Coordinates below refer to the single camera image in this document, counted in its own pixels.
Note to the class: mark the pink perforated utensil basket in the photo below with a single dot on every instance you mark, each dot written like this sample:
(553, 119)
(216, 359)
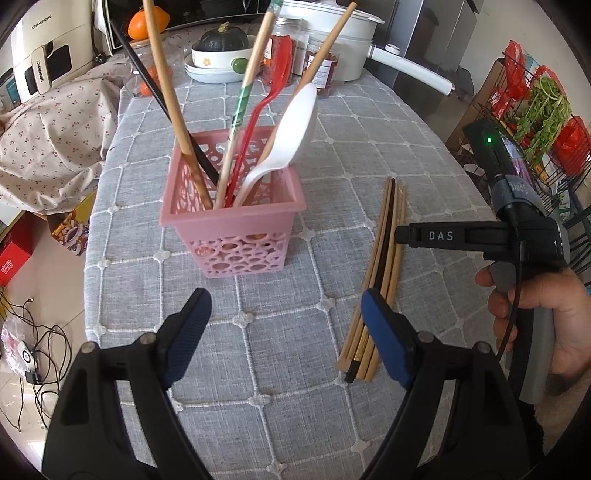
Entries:
(238, 240)

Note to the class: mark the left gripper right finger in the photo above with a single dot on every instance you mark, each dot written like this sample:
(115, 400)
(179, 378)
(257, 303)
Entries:
(484, 437)

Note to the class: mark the clear jar with tomatoes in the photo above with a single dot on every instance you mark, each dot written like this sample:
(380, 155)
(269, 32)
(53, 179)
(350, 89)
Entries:
(174, 59)

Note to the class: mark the floral cloth cover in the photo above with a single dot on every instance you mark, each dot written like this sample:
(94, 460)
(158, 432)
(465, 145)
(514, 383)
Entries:
(53, 147)

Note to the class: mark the goji berry jar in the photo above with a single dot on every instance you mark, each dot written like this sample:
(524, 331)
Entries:
(281, 50)

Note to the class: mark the black chopstick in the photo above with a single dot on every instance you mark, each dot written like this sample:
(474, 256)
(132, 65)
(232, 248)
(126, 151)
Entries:
(351, 373)
(205, 164)

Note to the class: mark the black wire rack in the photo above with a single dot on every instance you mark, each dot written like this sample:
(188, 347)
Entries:
(525, 104)

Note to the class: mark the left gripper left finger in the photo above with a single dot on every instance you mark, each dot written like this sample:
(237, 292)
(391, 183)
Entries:
(87, 436)

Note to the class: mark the white bowl with plate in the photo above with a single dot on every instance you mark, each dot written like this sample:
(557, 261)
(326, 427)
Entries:
(218, 67)

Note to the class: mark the brown wooden chopstick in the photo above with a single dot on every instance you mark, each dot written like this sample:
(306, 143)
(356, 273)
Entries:
(344, 362)

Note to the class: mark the grey refrigerator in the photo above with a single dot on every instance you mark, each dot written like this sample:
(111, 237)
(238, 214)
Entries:
(434, 34)

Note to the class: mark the red dates jar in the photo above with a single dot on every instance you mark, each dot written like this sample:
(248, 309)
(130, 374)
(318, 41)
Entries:
(323, 77)

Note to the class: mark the white air fryer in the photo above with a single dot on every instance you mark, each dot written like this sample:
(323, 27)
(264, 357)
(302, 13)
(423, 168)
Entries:
(51, 44)

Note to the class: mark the white electric pot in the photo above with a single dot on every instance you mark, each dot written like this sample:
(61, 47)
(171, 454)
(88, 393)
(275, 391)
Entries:
(355, 42)

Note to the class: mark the white plastic spoon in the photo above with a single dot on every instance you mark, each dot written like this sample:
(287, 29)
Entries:
(295, 127)

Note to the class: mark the light wooden chopstick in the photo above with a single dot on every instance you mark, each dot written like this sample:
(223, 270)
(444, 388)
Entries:
(390, 277)

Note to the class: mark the black microwave oven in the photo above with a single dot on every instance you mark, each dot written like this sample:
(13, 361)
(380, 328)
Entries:
(127, 18)

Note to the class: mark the disposable chopsticks pair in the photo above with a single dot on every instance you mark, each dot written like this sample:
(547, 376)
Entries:
(265, 30)

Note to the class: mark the person right hand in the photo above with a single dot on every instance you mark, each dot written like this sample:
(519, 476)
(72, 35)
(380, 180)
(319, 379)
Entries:
(566, 296)

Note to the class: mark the red box on floor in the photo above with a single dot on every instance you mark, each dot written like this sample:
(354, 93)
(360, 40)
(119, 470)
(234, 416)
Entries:
(16, 248)

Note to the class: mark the green vegetables bunch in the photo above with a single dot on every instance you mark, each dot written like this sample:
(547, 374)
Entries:
(540, 123)

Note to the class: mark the tan wooden chopstick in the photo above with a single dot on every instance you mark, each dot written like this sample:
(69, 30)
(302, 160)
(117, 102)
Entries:
(375, 282)

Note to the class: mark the dark green pumpkin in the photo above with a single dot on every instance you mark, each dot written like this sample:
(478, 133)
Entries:
(225, 37)

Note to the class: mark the grey checked tablecloth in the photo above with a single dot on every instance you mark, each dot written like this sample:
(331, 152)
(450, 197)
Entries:
(262, 398)

